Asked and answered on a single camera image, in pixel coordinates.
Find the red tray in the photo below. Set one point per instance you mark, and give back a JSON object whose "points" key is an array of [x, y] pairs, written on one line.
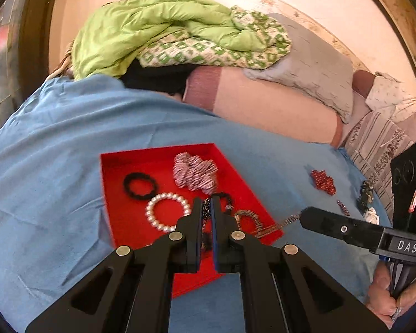
{"points": [[142, 215]]}

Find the striped cushion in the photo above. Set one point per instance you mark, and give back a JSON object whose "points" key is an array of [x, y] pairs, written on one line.
{"points": [[374, 138]]}

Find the grey pillow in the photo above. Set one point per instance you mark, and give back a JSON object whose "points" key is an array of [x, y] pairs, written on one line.
{"points": [[308, 59]]}

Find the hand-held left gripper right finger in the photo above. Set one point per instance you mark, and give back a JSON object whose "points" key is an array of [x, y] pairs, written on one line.
{"points": [[214, 229]]}

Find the framed wall picture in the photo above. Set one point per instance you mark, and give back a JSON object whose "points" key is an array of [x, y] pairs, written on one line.
{"points": [[402, 17]]}

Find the mottled grey panel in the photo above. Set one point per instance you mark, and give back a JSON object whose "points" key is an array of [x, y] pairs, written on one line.
{"points": [[3, 69]]}

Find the small beaded hair clip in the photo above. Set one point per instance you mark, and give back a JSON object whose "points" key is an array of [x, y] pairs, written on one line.
{"points": [[343, 208]]}

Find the pink bolster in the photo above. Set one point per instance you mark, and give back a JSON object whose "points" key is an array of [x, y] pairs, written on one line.
{"points": [[263, 104]]}

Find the brown pillow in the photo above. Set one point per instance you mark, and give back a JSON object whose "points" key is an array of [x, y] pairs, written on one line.
{"points": [[362, 83]]}

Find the black beaded jewellery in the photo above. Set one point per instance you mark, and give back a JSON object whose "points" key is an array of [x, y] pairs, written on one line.
{"points": [[206, 211]]}

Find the white scrunchie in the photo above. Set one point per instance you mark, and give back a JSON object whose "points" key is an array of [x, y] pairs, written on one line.
{"points": [[371, 215]]}

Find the dark floral scrunchie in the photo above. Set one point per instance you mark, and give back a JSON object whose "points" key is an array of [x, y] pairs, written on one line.
{"points": [[365, 194]]}

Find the red dotted scrunchie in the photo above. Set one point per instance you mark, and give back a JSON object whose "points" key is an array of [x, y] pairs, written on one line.
{"points": [[324, 182]]}

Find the white printed cloth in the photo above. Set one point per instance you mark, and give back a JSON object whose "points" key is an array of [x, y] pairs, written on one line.
{"points": [[388, 93]]}

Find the black cloth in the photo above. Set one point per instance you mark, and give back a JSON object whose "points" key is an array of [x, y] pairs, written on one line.
{"points": [[152, 76]]}

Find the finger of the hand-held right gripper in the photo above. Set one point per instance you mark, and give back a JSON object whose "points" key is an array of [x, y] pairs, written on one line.
{"points": [[332, 227]]}

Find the red plaid scrunchie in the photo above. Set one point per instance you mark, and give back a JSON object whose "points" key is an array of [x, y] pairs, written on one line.
{"points": [[194, 171]]}

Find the dark wooden door frame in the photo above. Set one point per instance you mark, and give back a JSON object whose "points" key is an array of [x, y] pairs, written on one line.
{"points": [[38, 34]]}

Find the person's right hand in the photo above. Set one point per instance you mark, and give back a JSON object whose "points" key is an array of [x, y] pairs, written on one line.
{"points": [[381, 295]]}

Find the green comforter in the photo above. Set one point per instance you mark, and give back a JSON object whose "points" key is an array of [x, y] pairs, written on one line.
{"points": [[142, 24]]}

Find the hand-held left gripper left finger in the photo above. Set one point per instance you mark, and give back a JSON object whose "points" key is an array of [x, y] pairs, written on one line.
{"points": [[198, 229]]}

